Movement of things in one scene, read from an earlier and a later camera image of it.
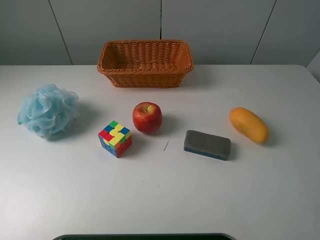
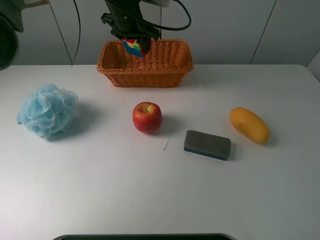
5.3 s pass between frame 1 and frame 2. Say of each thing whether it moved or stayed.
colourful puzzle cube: moved
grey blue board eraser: stayed
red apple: stayed
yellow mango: stayed
